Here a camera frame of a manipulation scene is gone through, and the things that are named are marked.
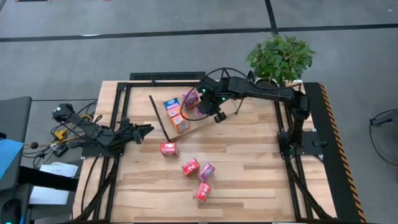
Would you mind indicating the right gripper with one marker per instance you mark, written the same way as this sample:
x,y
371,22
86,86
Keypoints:
x,y
211,104

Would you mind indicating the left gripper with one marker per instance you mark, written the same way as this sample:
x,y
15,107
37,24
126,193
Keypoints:
x,y
129,133

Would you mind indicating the red Froot Loops cereal box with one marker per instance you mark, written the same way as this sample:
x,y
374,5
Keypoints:
x,y
203,192
169,149
190,167

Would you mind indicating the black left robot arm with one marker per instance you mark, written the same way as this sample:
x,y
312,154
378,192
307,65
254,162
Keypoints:
x,y
90,132

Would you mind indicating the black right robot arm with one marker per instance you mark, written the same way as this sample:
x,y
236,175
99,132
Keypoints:
x,y
264,91

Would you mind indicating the blue Frosted Flakes cereal box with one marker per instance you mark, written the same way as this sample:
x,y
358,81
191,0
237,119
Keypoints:
x,y
171,103

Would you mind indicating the black perforated strip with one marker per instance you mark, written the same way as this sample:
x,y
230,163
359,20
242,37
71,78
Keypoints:
x,y
168,76

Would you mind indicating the white plant pot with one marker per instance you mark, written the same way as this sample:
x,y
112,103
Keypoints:
x,y
264,82

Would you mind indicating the yellow plug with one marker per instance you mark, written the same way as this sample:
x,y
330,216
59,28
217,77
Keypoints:
x,y
60,134

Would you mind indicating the black power adapter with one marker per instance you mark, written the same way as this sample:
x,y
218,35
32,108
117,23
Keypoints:
x,y
60,151

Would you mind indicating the green leafy plant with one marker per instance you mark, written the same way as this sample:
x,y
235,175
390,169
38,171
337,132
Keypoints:
x,y
280,59

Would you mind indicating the white paper sheet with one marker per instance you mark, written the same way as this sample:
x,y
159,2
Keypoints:
x,y
59,169
46,196

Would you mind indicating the dark grey cabinet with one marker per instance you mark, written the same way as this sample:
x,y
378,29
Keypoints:
x,y
15,118

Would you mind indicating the blue panel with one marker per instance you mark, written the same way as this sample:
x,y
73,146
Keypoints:
x,y
9,155

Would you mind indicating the black panel hazard stripe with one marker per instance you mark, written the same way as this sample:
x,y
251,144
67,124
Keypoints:
x,y
329,186

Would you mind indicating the wooden shelf black frame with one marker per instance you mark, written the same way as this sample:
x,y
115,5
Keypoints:
x,y
202,127

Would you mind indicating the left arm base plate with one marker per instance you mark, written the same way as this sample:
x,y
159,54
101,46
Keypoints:
x,y
93,152

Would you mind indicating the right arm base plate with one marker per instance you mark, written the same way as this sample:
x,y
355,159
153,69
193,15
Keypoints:
x,y
311,146

